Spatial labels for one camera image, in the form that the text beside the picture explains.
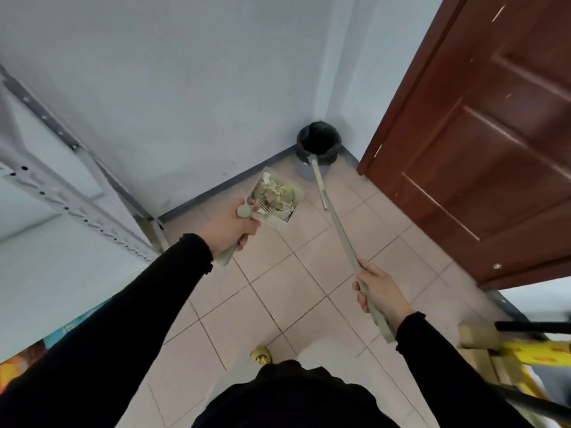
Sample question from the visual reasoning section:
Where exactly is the person's right hand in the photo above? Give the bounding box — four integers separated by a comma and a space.
352, 258, 416, 328

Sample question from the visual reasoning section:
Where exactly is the person's left hand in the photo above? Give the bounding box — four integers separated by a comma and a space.
198, 199, 262, 259

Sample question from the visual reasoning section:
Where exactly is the pale green dustpan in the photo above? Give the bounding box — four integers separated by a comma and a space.
213, 166, 308, 268

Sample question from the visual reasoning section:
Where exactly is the pale green long-handled broom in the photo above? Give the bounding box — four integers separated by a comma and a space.
307, 154, 397, 344

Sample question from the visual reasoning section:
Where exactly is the person's right forearm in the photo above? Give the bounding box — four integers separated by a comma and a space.
395, 311, 538, 428

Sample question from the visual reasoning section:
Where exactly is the person's left forearm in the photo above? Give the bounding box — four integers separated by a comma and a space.
0, 233, 214, 428

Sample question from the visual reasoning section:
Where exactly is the pile of paper scraps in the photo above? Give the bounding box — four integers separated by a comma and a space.
252, 173, 297, 213

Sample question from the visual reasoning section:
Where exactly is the grey trash bin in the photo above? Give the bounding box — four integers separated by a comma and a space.
297, 149, 336, 181

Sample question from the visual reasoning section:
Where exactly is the black trash bag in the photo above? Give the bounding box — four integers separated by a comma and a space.
296, 121, 343, 166

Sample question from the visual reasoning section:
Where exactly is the cardboard box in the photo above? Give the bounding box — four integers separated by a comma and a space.
458, 322, 507, 384

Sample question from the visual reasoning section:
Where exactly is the person's black top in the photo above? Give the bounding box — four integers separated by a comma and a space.
192, 359, 401, 428

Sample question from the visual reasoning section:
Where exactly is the brown wooden door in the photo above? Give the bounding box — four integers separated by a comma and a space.
356, 0, 571, 291

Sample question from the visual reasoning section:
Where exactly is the black pole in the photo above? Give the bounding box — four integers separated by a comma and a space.
494, 321, 571, 335
486, 382, 571, 425

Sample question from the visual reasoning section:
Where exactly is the white metal shelf rack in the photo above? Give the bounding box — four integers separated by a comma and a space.
0, 64, 170, 264

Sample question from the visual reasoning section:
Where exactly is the colourful printed box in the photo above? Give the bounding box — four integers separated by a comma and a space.
0, 298, 111, 394

